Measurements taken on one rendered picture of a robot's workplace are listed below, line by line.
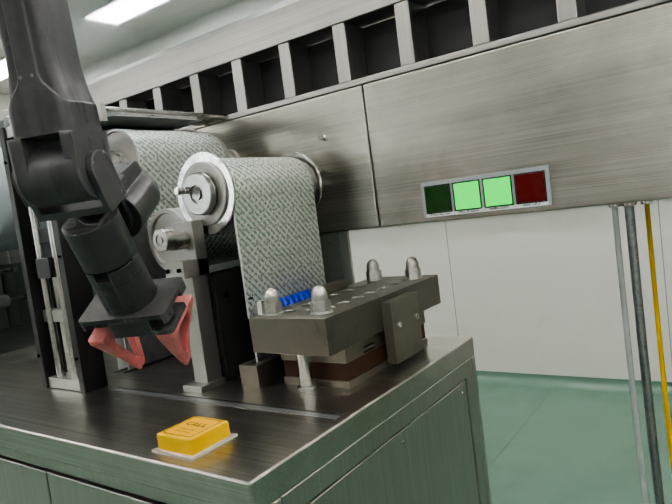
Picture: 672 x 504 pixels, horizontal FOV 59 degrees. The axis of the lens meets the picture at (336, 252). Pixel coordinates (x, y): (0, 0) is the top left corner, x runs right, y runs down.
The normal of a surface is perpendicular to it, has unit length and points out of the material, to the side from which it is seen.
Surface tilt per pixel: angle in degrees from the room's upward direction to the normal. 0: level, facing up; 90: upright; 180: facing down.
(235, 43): 90
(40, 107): 94
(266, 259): 90
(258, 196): 90
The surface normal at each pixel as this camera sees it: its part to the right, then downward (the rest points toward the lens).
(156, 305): -0.21, -0.81
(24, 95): -0.18, 0.17
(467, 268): -0.57, 0.14
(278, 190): 0.81, -0.06
